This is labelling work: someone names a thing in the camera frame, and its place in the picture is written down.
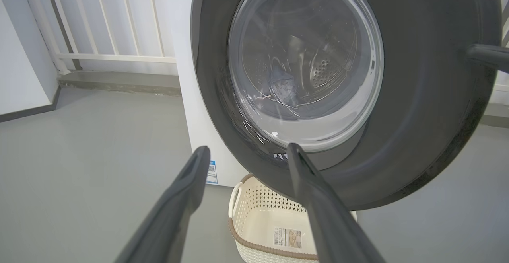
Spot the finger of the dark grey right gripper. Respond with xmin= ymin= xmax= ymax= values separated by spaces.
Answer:
xmin=466 ymin=44 xmax=509 ymax=74

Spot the white washing machine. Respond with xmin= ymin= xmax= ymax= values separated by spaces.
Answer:
xmin=163 ymin=0 xmax=250 ymax=188

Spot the white metal railing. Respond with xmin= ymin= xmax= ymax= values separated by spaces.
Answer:
xmin=18 ymin=0 xmax=178 ymax=76

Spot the cream perforated laundry basket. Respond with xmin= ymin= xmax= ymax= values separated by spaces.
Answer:
xmin=227 ymin=173 xmax=358 ymax=263

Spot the blue garment with orange patches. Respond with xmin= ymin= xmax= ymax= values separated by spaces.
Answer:
xmin=268 ymin=70 xmax=301 ymax=111

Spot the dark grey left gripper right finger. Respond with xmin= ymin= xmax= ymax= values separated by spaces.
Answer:
xmin=286 ymin=142 xmax=386 ymax=263

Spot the paper basket label sticker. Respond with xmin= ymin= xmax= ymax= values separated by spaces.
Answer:
xmin=273 ymin=226 xmax=302 ymax=249

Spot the blue white energy label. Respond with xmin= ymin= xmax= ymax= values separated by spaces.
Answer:
xmin=205 ymin=160 xmax=219 ymax=185

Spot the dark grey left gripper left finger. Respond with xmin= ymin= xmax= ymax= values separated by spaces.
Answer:
xmin=114 ymin=145 xmax=212 ymax=263

